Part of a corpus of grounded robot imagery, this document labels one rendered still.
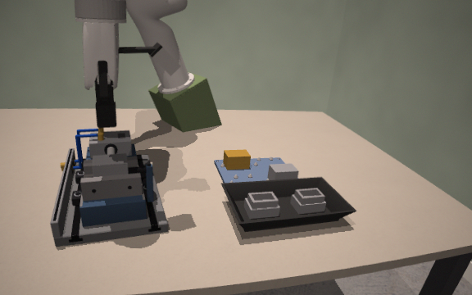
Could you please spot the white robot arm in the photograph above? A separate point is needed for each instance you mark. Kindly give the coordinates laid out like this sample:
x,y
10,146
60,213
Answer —
x,y
146,15

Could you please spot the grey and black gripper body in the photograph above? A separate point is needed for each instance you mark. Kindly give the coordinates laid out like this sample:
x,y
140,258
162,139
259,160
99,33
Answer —
x,y
100,43

